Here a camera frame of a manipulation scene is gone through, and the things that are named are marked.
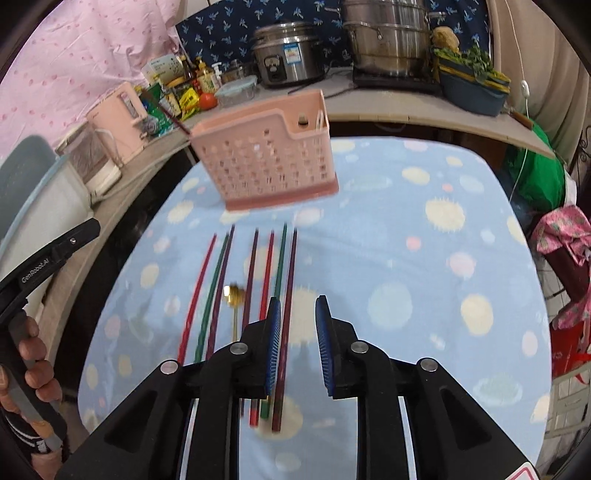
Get wooden knife handle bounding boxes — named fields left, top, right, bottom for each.
left=507, top=107, right=535, bottom=131

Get green seasoning packet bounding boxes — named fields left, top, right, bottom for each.
left=144, top=96, right=175, bottom=138

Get blue plastic basin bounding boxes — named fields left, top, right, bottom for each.
left=436, top=60, right=512, bottom=117

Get yellow seasoning packet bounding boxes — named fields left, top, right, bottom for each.
left=177, top=88, right=202, bottom=117

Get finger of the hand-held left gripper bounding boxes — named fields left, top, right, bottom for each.
left=50, top=219, right=102, bottom=265

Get pink electric kettle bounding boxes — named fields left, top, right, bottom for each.
left=85, top=82, right=147, bottom=163

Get red bag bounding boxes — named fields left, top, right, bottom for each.
left=551, top=318, right=591, bottom=380

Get red chopstick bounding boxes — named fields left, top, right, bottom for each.
left=177, top=234, right=218, bottom=364
left=249, top=231, right=275, bottom=428

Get gold flower spoon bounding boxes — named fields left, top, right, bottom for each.
left=223, top=284, right=246, bottom=344

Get black induction cooker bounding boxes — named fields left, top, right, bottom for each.
left=352, top=69, right=445, bottom=97

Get white cable with switch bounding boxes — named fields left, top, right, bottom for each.
left=503, top=0, right=533, bottom=199

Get white and green carton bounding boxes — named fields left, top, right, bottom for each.
left=141, top=53, right=185, bottom=87

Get pink plastic utensil basket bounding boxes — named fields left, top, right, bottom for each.
left=190, top=89, right=340, bottom=212

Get blue spotted tablecloth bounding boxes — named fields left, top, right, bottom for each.
left=78, top=136, right=552, bottom=480

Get steel rice cooker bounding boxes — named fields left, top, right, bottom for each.
left=252, top=21, right=325, bottom=89

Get blue floral cloth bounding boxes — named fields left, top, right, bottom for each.
left=174, top=0, right=488, bottom=86

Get pink floral cloth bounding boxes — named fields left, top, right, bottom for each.
left=530, top=204, right=591, bottom=329

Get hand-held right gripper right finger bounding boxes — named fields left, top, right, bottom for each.
left=315, top=295, right=541, bottom=480

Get green chopstick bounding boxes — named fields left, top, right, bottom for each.
left=259, top=223, right=288, bottom=420
left=195, top=233, right=230, bottom=364

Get grey wooden counter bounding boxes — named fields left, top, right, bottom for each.
left=41, top=69, right=557, bottom=278

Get white tub with blue rim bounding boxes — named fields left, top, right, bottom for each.
left=0, top=135, right=94, bottom=261

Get green leafy vegetables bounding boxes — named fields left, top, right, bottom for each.
left=434, top=44, right=503, bottom=83

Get yellow label sauce bottle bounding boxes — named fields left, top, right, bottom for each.
left=196, top=62, right=221, bottom=94

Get green plastic bag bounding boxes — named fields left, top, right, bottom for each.
left=502, top=121, right=570, bottom=214

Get brownish lumpy root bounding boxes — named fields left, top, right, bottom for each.
left=431, top=26, right=461, bottom=52

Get pink dotted curtain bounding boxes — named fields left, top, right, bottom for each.
left=0, top=0, right=188, bottom=155

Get beige curtain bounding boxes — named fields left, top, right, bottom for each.
left=486, top=0, right=591, bottom=155

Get glass food container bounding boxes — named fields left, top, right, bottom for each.
left=214, top=76, right=257, bottom=105

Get stacked steel steamer pot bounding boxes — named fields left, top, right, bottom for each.
left=341, top=0, right=448, bottom=80

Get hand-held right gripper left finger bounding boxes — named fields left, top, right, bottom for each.
left=55, top=296, right=281, bottom=480

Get person's left hand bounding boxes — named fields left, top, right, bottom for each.
left=0, top=316, right=65, bottom=416

